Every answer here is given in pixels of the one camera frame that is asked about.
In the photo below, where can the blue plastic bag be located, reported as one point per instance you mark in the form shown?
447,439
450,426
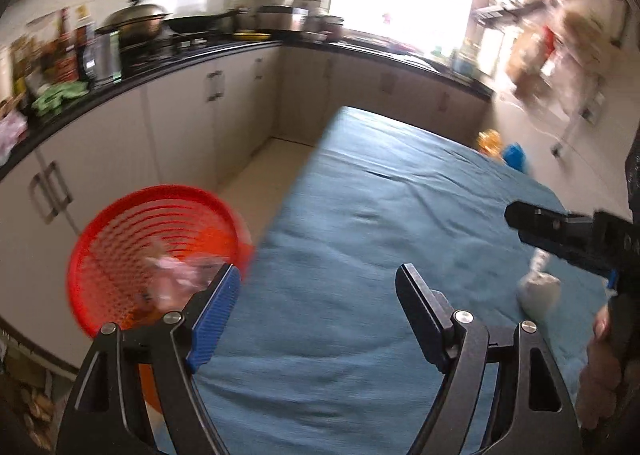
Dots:
514,157

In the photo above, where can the black kitchen countertop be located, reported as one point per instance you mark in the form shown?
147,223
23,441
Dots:
165,72

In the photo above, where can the person's right hand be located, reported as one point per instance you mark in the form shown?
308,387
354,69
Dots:
600,385

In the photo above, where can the metal wall rack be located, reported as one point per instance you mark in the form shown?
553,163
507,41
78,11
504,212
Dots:
550,0

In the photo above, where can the hanging plastic bags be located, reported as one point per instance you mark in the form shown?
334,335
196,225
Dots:
550,55

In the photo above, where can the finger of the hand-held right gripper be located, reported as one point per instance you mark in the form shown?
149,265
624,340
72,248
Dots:
575,250
550,220

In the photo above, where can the green cloth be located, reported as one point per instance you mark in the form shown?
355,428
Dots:
60,97

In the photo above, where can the white wall power strip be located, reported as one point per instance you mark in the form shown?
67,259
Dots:
592,107

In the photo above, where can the steel wok with lid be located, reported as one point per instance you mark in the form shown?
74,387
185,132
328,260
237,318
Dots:
135,20

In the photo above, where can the beige kitchen cabinets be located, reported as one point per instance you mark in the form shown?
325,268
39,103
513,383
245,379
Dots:
125,145

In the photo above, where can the steel rice cooker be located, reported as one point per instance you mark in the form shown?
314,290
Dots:
282,17

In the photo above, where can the person's dark patterned clothing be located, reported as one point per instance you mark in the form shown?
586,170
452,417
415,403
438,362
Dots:
634,175

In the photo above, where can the white small bottle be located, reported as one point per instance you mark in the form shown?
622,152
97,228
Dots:
540,262

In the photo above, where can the black frying pan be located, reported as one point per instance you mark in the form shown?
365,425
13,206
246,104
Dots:
200,22

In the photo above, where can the clear glass pitcher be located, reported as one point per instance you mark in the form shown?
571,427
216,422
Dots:
106,60

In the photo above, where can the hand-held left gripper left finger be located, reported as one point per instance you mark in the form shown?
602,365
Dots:
215,320

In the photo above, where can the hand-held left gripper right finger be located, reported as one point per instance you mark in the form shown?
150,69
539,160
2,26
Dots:
425,315

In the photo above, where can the pink cloth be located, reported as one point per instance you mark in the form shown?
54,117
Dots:
11,135

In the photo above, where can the black gas stove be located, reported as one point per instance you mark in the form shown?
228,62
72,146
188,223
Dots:
165,50

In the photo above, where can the red plastic basket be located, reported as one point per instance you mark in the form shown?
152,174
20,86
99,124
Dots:
115,255

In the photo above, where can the brown oil bottle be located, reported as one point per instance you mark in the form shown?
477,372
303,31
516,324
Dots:
65,45

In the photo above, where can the yellow plastic bag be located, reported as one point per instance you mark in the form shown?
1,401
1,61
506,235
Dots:
490,142

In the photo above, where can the white rolled sock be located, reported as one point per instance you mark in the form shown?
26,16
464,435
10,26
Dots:
537,295

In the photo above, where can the yellow plate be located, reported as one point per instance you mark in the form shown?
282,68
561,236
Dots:
250,35

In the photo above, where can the stacked cooking pots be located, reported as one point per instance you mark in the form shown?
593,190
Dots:
325,27

